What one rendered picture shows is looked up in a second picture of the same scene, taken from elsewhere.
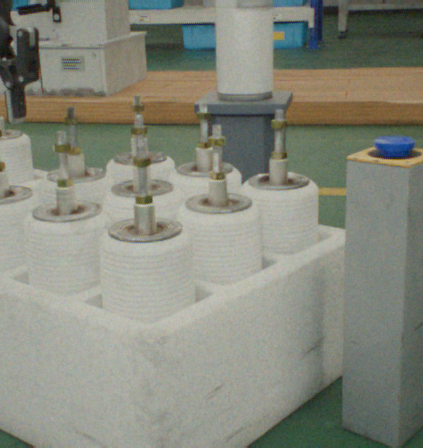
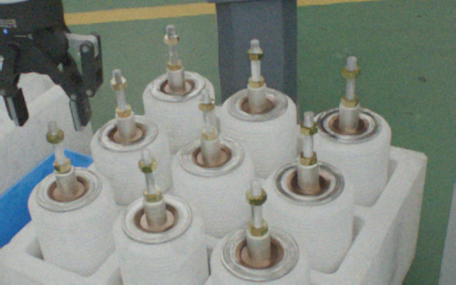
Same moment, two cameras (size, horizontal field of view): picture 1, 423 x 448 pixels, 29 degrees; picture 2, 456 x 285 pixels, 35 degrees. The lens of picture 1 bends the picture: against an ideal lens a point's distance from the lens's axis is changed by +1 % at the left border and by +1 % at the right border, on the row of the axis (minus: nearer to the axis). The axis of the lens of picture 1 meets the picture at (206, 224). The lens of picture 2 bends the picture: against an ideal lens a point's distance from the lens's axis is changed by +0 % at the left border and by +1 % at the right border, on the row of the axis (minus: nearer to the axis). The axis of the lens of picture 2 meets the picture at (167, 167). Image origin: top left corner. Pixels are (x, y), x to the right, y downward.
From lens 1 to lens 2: 0.41 m
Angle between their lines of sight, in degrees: 20
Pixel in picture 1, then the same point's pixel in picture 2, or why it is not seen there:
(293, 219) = (371, 169)
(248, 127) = (265, 10)
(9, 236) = (92, 237)
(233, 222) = (335, 213)
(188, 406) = not seen: outside the picture
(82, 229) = (183, 248)
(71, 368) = not seen: outside the picture
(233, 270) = (333, 252)
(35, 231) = (135, 256)
